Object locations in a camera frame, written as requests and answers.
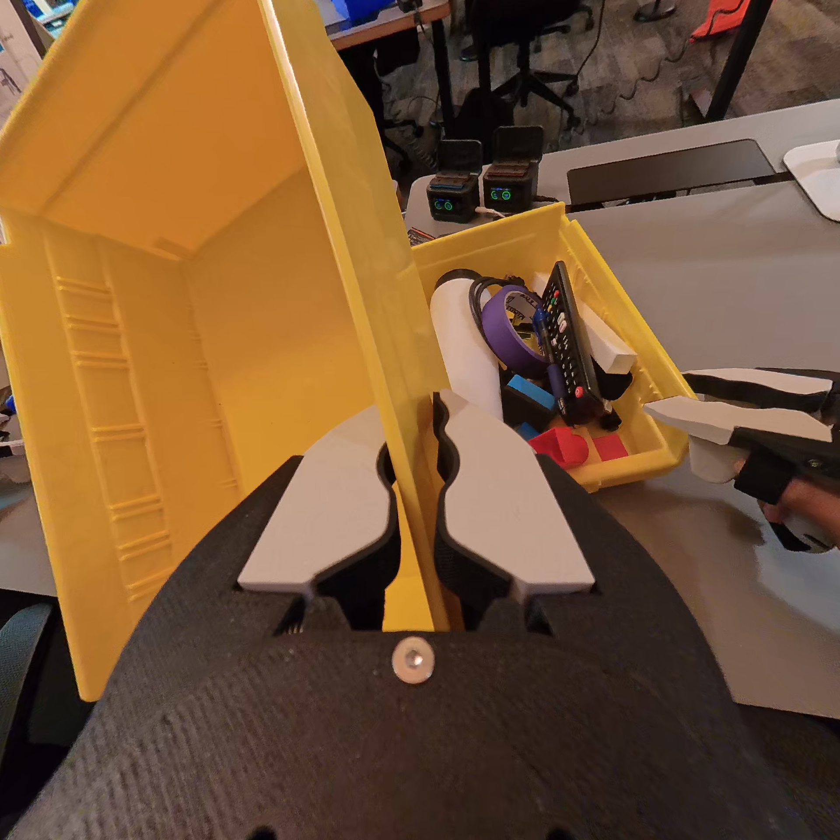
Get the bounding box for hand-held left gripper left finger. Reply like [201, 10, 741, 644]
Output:
[236, 403, 403, 626]

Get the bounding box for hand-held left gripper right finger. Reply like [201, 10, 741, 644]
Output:
[432, 389, 596, 627]

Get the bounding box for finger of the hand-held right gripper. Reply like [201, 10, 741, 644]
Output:
[682, 367, 836, 414]
[643, 397, 833, 485]

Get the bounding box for yellow plastic bin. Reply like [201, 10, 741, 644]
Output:
[410, 202, 698, 493]
[0, 0, 454, 702]

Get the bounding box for black desk pad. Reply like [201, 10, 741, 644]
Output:
[566, 139, 777, 210]

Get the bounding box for person's right hand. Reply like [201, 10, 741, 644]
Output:
[758, 479, 840, 546]

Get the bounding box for red arched block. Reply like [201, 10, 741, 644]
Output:
[527, 425, 589, 469]

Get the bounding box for black plastic piece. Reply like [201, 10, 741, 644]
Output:
[594, 367, 634, 431]

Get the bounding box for blue black foam block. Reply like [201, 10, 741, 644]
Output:
[502, 374, 557, 431]

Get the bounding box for white rectangular block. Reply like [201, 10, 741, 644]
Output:
[530, 272, 639, 375]

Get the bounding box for black remote control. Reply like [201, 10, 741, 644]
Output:
[543, 260, 603, 426]

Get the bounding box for purple tape roll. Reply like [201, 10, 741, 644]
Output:
[481, 284, 559, 380]

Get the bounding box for white plastic tube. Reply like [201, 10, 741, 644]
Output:
[430, 271, 505, 421]

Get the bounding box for blue pen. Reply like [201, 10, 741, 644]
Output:
[530, 305, 568, 411]

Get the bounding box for black battery charging case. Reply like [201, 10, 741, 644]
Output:
[482, 126, 546, 219]
[425, 139, 484, 225]

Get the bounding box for black metal table leg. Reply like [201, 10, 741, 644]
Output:
[705, 0, 775, 122]

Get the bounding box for teal office chair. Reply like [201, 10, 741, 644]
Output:
[0, 602, 53, 756]

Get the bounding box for orange safety vest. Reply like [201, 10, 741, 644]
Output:
[689, 0, 752, 42]

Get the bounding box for black office chair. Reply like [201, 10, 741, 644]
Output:
[469, 0, 595, 132]

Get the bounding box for wooden table black legs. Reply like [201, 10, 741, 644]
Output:
[325, 0, 457, 142]

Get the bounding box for black cable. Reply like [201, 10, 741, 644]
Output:
[453, 268, 526, 329]

